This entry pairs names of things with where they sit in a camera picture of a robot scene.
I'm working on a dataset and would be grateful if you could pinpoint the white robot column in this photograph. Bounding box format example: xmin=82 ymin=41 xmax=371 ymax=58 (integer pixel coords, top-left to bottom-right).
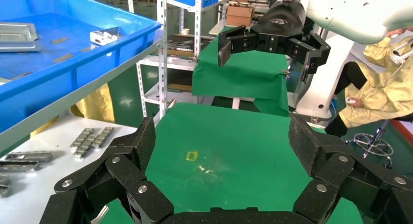
xmin=295 ymin=34 xmax=357 ymax=128

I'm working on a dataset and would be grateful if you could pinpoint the large blue plastic bin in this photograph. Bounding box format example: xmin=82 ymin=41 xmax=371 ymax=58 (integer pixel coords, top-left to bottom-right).
xmin=0 ymin=0 xmax=163 ymax=133

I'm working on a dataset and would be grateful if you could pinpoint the green cloth covered table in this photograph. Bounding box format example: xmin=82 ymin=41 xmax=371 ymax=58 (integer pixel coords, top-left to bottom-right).
xmin=191 ymin=26 xmax=290 ymax=117

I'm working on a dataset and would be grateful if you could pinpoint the white perforated rack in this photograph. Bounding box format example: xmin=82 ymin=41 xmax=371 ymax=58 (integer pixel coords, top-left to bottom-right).
xmin=126 ymin=0 xmax=228 ymax=120

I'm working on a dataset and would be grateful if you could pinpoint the sheet metal part boxed end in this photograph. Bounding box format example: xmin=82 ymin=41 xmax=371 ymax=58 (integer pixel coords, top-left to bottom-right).
xmin=90 ymin=26 xmax=121 ymax=47

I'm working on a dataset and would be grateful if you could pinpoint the pile of metal parts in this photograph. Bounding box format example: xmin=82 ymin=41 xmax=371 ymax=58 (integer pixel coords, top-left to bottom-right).
xmin=167 ymin=38 xmax=196 ymax=52

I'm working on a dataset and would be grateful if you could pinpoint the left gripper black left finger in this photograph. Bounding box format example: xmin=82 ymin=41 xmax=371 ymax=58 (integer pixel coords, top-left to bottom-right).
xmin=39 ymin=117 xmax=175 ymax=224

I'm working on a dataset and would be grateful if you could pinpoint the yellow plastic sheet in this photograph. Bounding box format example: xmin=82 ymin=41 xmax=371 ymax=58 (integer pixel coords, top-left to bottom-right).
xmin=30 ymin=83 xmax=116 ymax=138

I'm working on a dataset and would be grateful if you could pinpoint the person in yellow coat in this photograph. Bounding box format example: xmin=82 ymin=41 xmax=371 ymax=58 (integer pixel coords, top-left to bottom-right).
xmin=324 ymin=27 xmax=413 ymax=139

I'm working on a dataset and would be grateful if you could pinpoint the green table cloth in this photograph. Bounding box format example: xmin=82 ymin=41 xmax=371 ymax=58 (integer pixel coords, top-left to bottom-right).
xmin=96 ymin=102 xmax=365 ymax=224

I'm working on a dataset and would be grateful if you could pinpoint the notched metal strip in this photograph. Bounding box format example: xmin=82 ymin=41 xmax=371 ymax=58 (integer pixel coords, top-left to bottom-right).
xmin=70 ymin=128 xmax=95 ymax=151
xmin=73 ymin=137 xmax=97 ymax=159
xmin=0 ymin=160 xmax=40 ymax=172
xmin=93 ymin=127 xmax=114 ymax=149
xmin=4 ymin=150 xmax=53 ymax=163

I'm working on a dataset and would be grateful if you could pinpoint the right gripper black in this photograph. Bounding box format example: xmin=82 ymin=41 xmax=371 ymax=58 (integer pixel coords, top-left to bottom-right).
xmin=218 ymin=0 xmax=332 ymax=84

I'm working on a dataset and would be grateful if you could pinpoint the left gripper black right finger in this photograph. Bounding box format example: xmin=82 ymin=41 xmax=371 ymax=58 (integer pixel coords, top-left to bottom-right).
xmin=288 ymin=114 xmax=413 ymax=224

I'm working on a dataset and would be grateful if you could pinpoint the chrome swivel stool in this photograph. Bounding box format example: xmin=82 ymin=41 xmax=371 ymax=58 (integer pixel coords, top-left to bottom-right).
xmin=345 ymin=117 xmax=413 ymax=170

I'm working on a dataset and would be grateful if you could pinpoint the brown cardboard box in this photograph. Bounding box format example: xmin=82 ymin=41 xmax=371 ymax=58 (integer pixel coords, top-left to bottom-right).
xmin=225 ymin=5 xmax=255 ymax=27

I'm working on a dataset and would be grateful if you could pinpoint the open sheet metal tray part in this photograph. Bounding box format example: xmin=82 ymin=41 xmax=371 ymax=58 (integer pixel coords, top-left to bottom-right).
xmin=0 ymin=22 xmax=42 ymax=53

